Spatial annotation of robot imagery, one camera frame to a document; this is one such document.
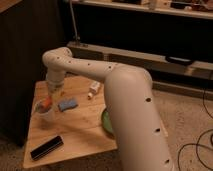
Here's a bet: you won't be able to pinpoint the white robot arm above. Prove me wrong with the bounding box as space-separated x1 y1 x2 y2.
42 47 175 171

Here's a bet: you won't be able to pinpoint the translucent white cup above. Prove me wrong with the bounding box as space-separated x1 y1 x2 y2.
34 99 54 122

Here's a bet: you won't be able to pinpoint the green ceramic bowl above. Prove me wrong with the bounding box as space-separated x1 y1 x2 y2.
101 109 114 135

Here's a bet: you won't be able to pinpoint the blue sponge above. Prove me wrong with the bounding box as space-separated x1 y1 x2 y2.
58 98 78 112

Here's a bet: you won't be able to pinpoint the white tube bottle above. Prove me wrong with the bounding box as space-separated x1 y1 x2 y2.
88 81 101 99

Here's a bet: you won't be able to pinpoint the wooden table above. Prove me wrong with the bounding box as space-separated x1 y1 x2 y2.
22 74 169 170

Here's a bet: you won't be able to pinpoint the black rectangular box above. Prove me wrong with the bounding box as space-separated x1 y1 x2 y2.
30 136 63 161

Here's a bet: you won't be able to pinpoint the metal stand pole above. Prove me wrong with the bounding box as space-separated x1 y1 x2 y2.
69 0 80 45

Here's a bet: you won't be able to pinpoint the upper wooden shelf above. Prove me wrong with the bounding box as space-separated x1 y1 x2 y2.
64 0 213 20

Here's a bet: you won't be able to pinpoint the grey metal rail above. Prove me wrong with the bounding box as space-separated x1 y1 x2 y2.
67 41 213 79

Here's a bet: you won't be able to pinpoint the black handle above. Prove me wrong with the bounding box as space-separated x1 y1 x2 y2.
165 56 195 66

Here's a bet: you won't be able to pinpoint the black cables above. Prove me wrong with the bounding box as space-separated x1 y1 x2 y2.
176 71 213 171

